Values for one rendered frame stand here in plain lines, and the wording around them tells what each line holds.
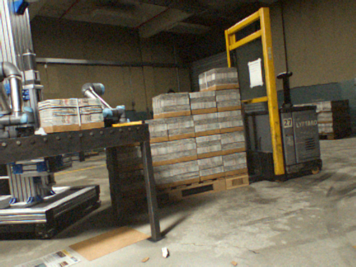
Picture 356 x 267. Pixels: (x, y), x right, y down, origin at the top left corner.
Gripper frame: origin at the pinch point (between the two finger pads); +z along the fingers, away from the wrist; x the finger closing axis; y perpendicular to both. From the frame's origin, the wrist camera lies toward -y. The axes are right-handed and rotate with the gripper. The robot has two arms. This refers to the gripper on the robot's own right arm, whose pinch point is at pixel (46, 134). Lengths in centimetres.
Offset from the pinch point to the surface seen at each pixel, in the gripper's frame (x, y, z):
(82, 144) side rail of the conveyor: -64, -8, 1
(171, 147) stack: 0, -27, 115
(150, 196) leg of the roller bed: -63, -49, 43
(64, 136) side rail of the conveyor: -64, -2, -9
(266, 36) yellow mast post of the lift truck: -51, 76, 216
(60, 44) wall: 674, 260, 262
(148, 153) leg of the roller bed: -63, -20, 46
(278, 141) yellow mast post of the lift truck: -52, -35, 218
